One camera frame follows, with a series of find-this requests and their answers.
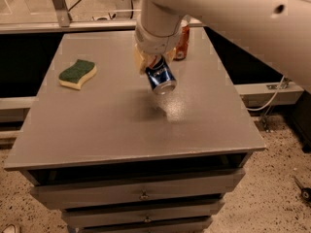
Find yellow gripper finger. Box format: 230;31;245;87
163;49;176;64
133;46;156;75

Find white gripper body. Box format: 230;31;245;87
135;21;181;54

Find blue pepsi can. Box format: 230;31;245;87
145;57;177;95

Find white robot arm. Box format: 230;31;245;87
136;0;311;92

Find orange soda can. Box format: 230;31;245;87
174;19;190;61

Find green and yellow sponge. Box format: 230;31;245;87
58;59;97;90

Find grey drawer cabinet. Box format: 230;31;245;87
3;27;267;233

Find top grey drawer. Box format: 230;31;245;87
31;168;245;210

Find grey drawer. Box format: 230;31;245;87
62;199;225;228
31;168;245;210
80;216;212;233

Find middle grey drawer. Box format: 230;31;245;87
62;199;225;228

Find bottom grey drawer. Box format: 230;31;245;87
80;216;212;233

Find black tool on floor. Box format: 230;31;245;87
294;177;311;202

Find white shoe tip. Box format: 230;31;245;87
1;224;21;233

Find metal railing frame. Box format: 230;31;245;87
0;0;311;35

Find white cable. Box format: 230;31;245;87
245;75;286;113

